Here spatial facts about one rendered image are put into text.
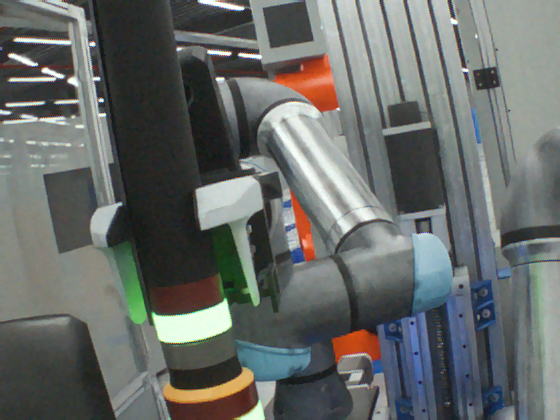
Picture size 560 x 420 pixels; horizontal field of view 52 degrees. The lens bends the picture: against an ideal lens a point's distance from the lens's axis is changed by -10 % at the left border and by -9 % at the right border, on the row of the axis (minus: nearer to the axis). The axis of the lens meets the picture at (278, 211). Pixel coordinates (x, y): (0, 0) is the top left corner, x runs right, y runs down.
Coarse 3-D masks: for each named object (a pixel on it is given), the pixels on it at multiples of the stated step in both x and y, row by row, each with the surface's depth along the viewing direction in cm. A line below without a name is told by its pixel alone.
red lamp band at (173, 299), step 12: (216, 276) 27; (156, 288) 26; (168, 288) 26; (180, 288) 26; (192, 288) 26; (204, 288) 26; (216, 288) 27; (156, 300) 26; (168, 300) 26; (180, 300) 26; (192, 300) 26; (204, 300) 26; (216, 300) 27; (156, 312) 27; (168, 312) 26
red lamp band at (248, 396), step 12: (252, 384) 27; (228, 396) 26; (240, 396) 27; (252, 396) 27; (168, 408) 27; (180, 408) 26; (192, 408) 26; (204, 408) 26; (216, 408) 26; (228, 408) 26; (240, 408) 26; (252, 408) 27
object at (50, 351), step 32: (32, 320) 39; (64, 320) 40; (0, 352) 36; (32, 352) 37; (64, 352) 38; (0, 384) 34; (32, 384) 35; (64, 384) 36; (96, 384) 37; (0, 416) 33; (32, 416) 34; (64, 416) 34; (96, 416) 35
